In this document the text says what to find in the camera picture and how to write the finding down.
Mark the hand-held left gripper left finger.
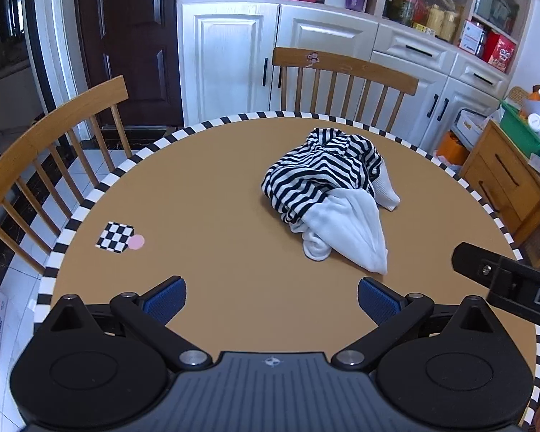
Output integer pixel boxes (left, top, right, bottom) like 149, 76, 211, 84
35, 276, 213, 372

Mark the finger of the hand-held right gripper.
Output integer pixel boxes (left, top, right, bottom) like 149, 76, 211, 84
452, 242, 505, 289

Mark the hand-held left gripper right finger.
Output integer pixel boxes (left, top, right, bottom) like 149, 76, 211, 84
332, 276, 508, 372

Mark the black white striped sweater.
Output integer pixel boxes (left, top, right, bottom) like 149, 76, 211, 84
261, 127, 401, 275

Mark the checkered marker sticker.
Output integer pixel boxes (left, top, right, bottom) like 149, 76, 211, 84
95, 221, 136, 253

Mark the wooden sideboard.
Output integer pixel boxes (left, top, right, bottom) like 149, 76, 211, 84
459, 119, 540, 271

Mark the orange bag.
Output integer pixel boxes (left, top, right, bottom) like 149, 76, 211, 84
436, 130, 471, 167

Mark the white cardboard carton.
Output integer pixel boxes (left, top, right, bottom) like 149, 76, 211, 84
454, 108, 493, 149

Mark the green plastic basket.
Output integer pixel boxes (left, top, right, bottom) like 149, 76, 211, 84
499, 99, 540, 158

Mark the red snack box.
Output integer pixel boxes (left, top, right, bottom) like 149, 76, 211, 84
481, 31, 517, 73

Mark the small white printed box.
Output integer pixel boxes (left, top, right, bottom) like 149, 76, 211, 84
459, 20, 487, 55

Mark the wooden chair with sticker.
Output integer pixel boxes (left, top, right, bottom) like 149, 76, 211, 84
272, 46, 420, 133

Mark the dark wooden door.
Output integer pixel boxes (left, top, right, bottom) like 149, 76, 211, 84
74, 0, 185, 129

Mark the white cabinet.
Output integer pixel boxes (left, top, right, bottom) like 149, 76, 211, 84
176, 0, 536, 158

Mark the row of glass jars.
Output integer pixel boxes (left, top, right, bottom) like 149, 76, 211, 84
384, 0, 462, 43

